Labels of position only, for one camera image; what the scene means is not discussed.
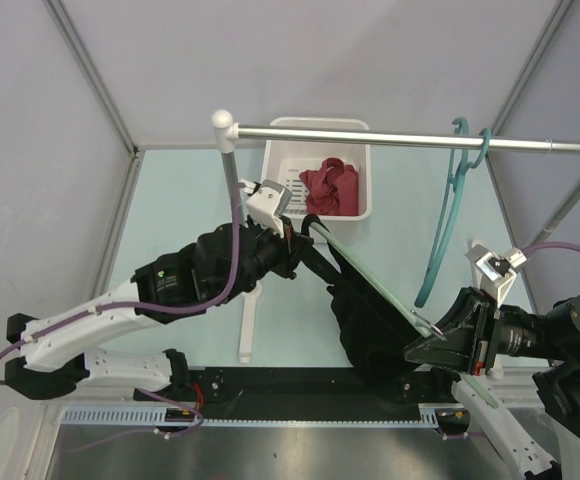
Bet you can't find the silver and white clothes rack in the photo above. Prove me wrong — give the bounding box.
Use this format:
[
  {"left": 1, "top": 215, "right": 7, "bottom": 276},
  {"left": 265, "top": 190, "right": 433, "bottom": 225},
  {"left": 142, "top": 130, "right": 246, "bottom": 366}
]
[{"left": 208, "top": 108, "right": 580, "bottom": 364}]

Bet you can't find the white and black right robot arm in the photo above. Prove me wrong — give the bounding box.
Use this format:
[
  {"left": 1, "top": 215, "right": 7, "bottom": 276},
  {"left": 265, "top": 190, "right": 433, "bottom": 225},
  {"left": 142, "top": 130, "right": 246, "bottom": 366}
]
[{"left": 404, "top": 288, "right": 580, "bottom": 479}]

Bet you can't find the black tank top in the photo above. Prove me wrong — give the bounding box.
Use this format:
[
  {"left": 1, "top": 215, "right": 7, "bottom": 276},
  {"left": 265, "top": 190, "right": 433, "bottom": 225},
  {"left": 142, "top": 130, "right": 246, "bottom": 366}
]
[{"left": 299, "top": 213, "right": 421, "bottom": 396}]

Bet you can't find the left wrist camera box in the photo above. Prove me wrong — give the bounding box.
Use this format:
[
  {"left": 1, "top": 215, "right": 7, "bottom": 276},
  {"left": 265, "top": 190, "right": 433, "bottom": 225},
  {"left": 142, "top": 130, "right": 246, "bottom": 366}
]
[{"left": 240, "top": 179, "right": 292, "bottom": 238}]

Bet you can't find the white slotted cable duct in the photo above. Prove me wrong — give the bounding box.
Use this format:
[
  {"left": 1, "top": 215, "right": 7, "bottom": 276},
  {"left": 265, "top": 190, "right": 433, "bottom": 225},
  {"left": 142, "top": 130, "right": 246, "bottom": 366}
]
[{"left": 62, "top": 403, "right": 444, "bottom": 431}]

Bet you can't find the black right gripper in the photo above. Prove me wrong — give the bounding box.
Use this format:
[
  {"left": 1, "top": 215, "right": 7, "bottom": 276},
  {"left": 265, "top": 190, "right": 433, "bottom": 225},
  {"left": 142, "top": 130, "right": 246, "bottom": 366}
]
[{"left": 403, "top": 283, "right": 571, "bottom": 373}]

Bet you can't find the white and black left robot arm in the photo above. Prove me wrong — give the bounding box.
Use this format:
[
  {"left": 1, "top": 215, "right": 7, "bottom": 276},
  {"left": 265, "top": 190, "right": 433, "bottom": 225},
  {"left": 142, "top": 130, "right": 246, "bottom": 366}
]
[{"left": 4, "top": 224, "right": 313, "bottom": 400}]

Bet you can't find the white plastic basket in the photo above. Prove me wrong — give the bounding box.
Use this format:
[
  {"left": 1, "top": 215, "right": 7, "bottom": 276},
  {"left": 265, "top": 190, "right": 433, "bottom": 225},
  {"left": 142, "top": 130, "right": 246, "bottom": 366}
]
[{"left": 261, "top": 140, "right": 372, "bottom": 227}]

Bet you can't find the red tank top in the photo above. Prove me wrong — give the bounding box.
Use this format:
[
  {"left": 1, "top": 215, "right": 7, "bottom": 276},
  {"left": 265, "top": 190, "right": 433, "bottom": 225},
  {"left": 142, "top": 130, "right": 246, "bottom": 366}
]
[{"left": 299, "top": 157, "right": 359, "bottom": 217}]

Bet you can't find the teal plastic hanger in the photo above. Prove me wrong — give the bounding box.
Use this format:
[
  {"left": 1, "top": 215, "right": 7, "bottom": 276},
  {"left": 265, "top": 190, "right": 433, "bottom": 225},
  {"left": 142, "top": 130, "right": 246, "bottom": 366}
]
[{"left": 414, "top": 128, "right": 492, "bottom": 308}]

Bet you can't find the mint green wire hanger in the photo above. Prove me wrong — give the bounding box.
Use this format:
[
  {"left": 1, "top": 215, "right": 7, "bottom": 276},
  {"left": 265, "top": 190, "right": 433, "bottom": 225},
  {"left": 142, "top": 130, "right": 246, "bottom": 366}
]
[{"left": 312, "top": 219, "right": 499, "bottom": 409}]

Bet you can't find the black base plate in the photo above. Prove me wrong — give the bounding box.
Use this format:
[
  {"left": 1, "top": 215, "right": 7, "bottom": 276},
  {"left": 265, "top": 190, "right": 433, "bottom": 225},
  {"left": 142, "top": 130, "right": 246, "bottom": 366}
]
[{"left": 157, "top": 367, "right": 455, "bottom": 423}]

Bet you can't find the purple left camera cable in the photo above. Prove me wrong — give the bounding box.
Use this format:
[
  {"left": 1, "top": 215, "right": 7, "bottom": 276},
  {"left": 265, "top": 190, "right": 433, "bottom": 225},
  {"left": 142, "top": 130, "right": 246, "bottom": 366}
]
[{"left": 0, "top": 182, "right": 244, "bottom": 386}]

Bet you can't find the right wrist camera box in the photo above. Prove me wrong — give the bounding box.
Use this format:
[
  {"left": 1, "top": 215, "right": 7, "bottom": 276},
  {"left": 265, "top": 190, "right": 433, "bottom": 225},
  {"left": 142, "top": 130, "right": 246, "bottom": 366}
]
[{"left": 466, "top": 242, "right": 527, "bottom": 307}]

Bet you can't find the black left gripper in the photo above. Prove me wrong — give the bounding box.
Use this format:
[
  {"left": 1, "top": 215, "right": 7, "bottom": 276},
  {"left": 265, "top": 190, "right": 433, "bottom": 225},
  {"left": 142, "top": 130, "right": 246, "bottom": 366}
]
[{"left": 214, "top": 214, "right": 312, "bottom": 304}]

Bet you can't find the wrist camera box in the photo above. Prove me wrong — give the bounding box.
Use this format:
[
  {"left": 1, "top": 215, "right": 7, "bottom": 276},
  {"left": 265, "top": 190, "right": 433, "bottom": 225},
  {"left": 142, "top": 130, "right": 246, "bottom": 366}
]
[
  {"left": 240, "top": 179, "right": 292, "bottom": 238},
  {"left": 466, "top": 242, "right": 527, "bottom": 307}
]

